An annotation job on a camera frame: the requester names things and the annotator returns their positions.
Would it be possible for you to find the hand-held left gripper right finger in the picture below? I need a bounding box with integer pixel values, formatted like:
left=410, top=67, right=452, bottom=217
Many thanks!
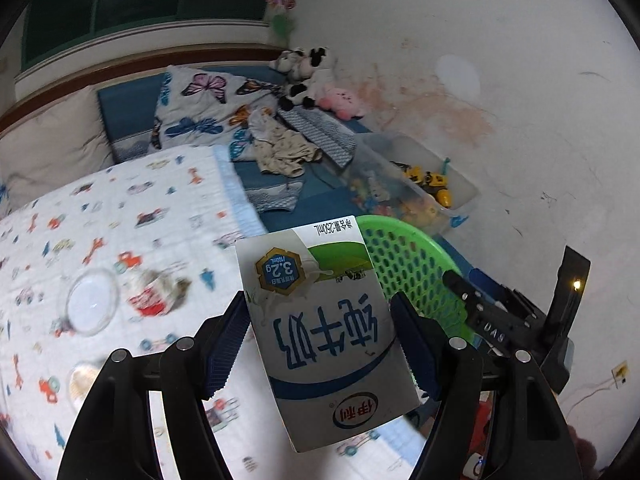
left=390, top=292, right=583, bottom=480

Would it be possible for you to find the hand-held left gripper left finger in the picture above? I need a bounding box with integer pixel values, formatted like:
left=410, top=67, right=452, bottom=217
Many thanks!
left=60, top=292, right=251, bottom=480

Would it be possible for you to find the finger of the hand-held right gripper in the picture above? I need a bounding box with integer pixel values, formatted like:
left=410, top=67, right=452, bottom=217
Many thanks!
left=441, top=270, right=488, bottom=327
left=469, top=269, right=511, bottom=306

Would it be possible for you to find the green plastic mesh basket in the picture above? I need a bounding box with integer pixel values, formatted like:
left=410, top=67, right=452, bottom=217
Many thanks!
left=357, top=215, right=481, bottom=351

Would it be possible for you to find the white blue milk carton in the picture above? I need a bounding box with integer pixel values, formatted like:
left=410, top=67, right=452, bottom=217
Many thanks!
left=235, top=215, right=421, bottom=453

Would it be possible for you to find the crumpled red white wrapper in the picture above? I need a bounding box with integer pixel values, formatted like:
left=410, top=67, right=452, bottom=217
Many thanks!
left=122, top=270, right=193, bottom=318

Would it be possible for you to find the clear plastic storage box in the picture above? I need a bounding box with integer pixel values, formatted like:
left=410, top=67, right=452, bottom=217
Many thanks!
left=345, top=132, right=478, bottom=236

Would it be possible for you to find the yellow toy truck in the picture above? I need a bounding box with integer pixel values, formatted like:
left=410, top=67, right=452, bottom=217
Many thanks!
left=402, top=165, right=453, bottom=208

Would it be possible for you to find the beige round lid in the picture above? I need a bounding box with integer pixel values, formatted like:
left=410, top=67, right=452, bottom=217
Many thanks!
left=67, top=362, right=103, bottom=408

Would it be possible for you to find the printed white blanket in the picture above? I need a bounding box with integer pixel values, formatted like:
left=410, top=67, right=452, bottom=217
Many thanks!
left=0, top=145, right=431, bottom=480

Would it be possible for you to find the blue bed sheet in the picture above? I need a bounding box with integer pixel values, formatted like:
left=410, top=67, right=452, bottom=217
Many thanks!
left=97, top=67, right=481, bottom=281

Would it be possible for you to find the beige patterned garment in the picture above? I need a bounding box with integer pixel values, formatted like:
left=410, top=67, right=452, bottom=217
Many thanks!
left=248, top=107, right=323, bottom=178

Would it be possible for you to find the grey striped cloth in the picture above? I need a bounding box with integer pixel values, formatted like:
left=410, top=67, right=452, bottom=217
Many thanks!
left=277, top=107, right=358, bottom=166

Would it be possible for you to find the pink plush toy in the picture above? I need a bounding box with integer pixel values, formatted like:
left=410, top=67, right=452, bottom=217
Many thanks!
left=319, top=85, right=367, bottom=121

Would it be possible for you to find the butterfly print pillow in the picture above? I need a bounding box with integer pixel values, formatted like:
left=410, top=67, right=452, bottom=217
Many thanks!
left=150, top=65, right=288, bottom=161

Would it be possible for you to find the black white cow plush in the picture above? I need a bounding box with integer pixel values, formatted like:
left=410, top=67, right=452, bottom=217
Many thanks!
left=270, top=47, right=341, bottom=111

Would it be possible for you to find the plain white pillow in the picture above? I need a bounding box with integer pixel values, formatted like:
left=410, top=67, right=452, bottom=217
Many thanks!
left=0, top=85, right=116, bottom=211

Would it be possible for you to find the dark window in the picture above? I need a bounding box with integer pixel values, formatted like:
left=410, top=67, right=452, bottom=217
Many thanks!
left=15, top=0, right=281, bottom=76

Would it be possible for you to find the paper flower wall decoration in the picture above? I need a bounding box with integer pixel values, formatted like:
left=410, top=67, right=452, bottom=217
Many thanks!
left=264, top=0, right=297, bottom=41

